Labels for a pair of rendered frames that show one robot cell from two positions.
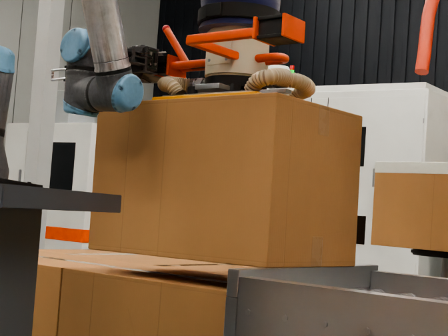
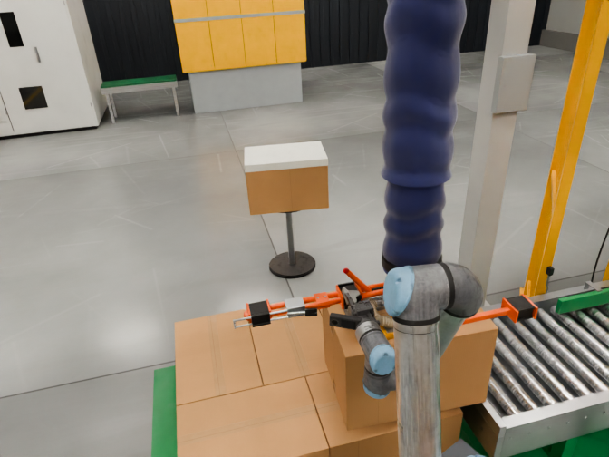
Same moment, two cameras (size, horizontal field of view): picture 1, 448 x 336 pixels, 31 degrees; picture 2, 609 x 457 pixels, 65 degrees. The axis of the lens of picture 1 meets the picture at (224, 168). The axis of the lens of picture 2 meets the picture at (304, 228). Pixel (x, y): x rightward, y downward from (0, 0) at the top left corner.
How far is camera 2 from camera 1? 2.51 m
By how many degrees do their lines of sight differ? 56
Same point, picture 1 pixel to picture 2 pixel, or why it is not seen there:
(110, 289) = (372, 442)
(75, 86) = (387, 384)
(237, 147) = (468, 358)
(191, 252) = not seen: hidden behind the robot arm
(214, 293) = (447, 418)
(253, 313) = (513, 438)
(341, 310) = (557, 421)
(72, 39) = (386, 361)
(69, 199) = not seen: outside the picture
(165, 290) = not seen: hidden behind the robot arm
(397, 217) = (266, 197)
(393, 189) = (261, 181)
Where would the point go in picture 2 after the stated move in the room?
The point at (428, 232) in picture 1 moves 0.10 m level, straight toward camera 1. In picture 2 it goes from (289, 201) to (297, 206)
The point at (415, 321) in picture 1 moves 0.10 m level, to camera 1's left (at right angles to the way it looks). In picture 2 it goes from (588, 412) to (582, 428)
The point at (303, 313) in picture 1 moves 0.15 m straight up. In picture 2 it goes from (538, 428) to (546, 403)
